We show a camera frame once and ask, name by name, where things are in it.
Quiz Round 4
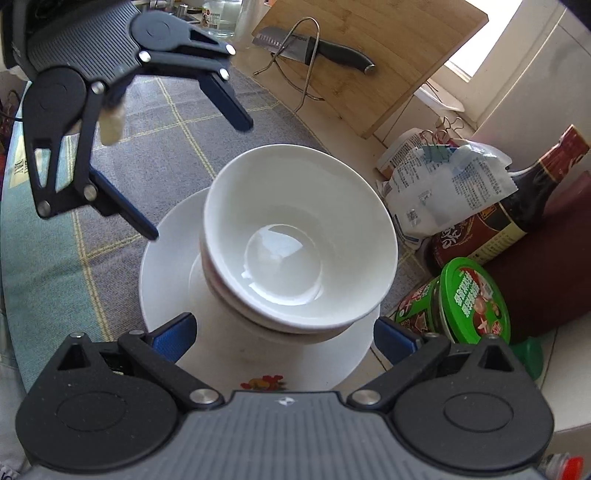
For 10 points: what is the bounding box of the bamboo cutting board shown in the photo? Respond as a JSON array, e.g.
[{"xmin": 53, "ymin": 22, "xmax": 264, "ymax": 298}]
[{"xmin": 252, "ymin": 0, "xmax": 489, "ymax": 139}]

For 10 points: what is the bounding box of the dark soy sauce bottle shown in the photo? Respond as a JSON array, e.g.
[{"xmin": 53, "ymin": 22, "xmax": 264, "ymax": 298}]
[{"xmin": 431, "ymin": 124, "xmax": 591, "ymax": 278}]

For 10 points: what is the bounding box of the green lid food tub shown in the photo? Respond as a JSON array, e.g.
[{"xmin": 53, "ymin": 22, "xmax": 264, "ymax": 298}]
[{"xmin": 394, "ymin": 257, "xmax": 511, "ymax": 346}]

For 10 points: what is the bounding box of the glass jar with green lid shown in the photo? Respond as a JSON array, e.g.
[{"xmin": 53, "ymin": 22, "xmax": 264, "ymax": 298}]
[{"xmin": 202, "ymin": 0, "xmax": 243, "ymax": 38}]

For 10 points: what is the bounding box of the grey blue checked cloth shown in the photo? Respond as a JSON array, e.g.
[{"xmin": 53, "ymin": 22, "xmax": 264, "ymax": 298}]
[{"xmin": 0, "ymin": 62, "xmax": 432, "ymax": 402}]

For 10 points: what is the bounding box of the red capped bottle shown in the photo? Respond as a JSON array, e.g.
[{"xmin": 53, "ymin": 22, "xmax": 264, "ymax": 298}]
[{"xmin": 539, "ymin": 453, "xmax": 586, "ymax": 480}]

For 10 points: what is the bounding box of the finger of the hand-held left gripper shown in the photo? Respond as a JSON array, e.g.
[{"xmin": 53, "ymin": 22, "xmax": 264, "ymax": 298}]
[
  {"xmin": 23, "ymin": 80, "xmax": 161, "ymax": 241},
  {"xmin": 139, "ymin": 21, "xmax": 254, "ymax": 132}
]

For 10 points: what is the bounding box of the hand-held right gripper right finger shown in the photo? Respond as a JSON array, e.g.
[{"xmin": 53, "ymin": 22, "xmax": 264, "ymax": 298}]
[{"xmin": 346, "ymin": 316, "xmax": 527, "ymax": 409}]

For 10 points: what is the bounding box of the metal wire rack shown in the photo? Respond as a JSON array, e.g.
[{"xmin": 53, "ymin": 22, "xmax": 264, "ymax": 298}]
[{"xmin": 253, "ymin": 17, "xmax": 326, "ymax": 112}]

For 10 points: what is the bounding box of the window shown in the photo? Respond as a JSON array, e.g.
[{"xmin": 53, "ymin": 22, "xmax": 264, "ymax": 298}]
[{"xmin": 443, "ymin": 0, "xmax": 568, "ymax": 84}]

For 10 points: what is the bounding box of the person's left hand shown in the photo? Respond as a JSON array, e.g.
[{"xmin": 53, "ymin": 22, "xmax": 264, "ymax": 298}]
[{"xmin": 100, "ymin": 104, "xmax": 127, "ymax": 147}]

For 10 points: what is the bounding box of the white floral bowl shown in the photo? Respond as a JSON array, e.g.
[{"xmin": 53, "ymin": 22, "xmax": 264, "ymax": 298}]
[
  {"xmin": 198, "ymin": 233, "xmax": 386, "ymax": 335},
  {"xmin": 203, "ymin": 144, "xmax": 399, "ymax": 326},
  {"xmin": 203, "ymin": 258, "xmax": 377, "ymax": 346}
]

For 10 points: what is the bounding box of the white floral plate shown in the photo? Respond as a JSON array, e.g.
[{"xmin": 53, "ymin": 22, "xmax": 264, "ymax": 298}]
[{"xmin": 139, "ymin": 187, "xmax": 384, "ymax": 393}]

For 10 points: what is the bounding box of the green binder clip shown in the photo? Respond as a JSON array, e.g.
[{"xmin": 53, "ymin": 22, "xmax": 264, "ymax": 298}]
[{"xmin": 422, "ymin": 144, "xmax": 455, "ymax": 162}]

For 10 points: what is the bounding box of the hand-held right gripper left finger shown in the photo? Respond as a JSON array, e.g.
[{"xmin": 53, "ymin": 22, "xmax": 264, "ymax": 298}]
[{"xmin": 55, "ymin": 311, "xmax": 227, "ymax": 411}]

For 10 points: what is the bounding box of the red white plastic bag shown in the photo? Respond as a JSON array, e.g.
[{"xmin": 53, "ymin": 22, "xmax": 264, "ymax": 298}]
[{"xmin": 376, "ymin": 128, "xmax": 444, "ymax": 185}]

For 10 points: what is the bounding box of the large kitchen knife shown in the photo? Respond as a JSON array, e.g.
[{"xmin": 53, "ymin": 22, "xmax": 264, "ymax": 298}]
[{"xmin": 253, "ymin": 27, "xmax": 377, "ymax": 77}]

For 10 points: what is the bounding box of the white blue plastic bag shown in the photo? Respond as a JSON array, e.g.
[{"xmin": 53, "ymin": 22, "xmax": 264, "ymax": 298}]
[{"xmin": 385, "ymin": 142, "xmax": 518, "ymax": 250}]

